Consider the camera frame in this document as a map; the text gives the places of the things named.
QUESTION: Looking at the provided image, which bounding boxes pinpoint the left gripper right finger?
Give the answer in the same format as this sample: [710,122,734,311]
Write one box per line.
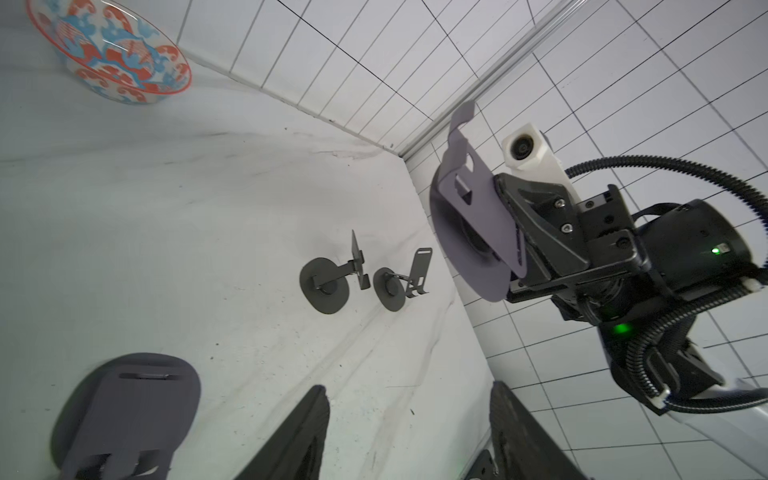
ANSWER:
[489,381,588,480]

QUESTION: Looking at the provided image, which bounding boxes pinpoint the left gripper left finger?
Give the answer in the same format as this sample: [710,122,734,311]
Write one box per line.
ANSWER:
[236,385,330,480]

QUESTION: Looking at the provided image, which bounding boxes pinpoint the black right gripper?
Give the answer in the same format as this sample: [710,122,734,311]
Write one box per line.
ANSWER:
[494,174,651,303]

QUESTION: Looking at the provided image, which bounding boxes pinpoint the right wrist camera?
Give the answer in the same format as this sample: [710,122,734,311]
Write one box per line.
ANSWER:
[502,123,581,203]

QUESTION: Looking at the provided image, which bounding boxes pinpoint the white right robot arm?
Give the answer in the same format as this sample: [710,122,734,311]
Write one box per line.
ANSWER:
[493,174,767,473]

